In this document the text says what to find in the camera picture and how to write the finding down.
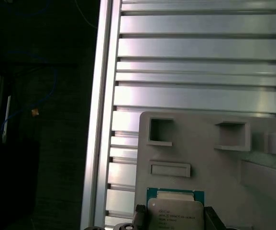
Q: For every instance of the gray parts rack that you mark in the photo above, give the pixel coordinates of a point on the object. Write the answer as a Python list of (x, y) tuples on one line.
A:
[(200, 155)]

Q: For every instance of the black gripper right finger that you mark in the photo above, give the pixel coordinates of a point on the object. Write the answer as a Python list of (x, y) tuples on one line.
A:
[(213, 220)]

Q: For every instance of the orange tape piece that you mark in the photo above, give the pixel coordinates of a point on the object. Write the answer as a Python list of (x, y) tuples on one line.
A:
[(35, 112)]

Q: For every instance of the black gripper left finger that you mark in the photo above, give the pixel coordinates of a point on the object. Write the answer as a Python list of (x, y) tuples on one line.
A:
[(140, 213)]

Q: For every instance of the CPU with silver top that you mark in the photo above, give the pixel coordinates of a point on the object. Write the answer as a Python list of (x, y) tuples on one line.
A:
[(176, 215)]

